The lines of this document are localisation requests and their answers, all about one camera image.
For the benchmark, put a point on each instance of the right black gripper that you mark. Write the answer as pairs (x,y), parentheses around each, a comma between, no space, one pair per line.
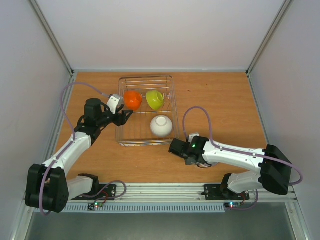
(176,149)

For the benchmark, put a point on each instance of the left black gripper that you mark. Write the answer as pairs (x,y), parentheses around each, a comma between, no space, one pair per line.
(124,118)

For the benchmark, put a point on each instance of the orange bowl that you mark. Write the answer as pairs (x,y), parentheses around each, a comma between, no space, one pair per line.
(132,100)

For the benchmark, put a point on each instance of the grey patterned bowl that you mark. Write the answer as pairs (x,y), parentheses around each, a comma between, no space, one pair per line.
(206,165)

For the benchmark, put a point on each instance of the green bowl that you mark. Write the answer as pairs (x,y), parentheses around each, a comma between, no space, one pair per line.
(154,99)

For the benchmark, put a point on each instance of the white bowl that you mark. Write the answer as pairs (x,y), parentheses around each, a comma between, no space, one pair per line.
(161,126)

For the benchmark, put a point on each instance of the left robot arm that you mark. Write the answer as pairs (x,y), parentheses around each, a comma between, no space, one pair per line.
(47,187)

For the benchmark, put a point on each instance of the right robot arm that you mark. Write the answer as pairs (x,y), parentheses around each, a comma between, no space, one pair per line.
(267,169)

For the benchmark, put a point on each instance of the right small circuit board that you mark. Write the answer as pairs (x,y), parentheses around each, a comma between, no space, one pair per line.
(233,205)

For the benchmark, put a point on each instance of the small circuit board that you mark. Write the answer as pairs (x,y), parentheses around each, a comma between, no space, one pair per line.
(233,205)
(96,206)

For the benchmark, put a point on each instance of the left small circuit board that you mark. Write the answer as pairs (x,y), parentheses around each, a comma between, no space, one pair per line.
(96,206)

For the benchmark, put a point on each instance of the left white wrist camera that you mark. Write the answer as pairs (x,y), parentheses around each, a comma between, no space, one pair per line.
(115,101)

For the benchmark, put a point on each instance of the wire dish rack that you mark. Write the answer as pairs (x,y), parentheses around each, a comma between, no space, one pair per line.
(137,131)

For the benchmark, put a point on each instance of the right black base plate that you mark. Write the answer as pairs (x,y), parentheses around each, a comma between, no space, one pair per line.
(216,192)

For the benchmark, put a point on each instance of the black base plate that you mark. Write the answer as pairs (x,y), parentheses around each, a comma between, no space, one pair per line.
(109,192)
(216,192)

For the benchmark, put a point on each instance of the grey slotted cable duct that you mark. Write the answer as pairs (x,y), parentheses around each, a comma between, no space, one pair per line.
(150,208)

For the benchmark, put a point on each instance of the aluminium front rail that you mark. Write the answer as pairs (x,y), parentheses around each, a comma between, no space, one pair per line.
(188,193)

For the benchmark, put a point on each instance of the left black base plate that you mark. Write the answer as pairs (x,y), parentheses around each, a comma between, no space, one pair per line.
(109,192)

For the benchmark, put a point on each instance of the left aluminium frame post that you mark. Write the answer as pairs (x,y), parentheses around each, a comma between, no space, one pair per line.
(45,24)

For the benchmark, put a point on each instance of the aluminium frame post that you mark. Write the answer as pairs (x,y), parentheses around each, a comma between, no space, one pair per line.
(269,34)
(45,24)

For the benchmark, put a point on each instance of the right aluminium frame post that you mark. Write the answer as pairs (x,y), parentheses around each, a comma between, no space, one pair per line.
(269,34)

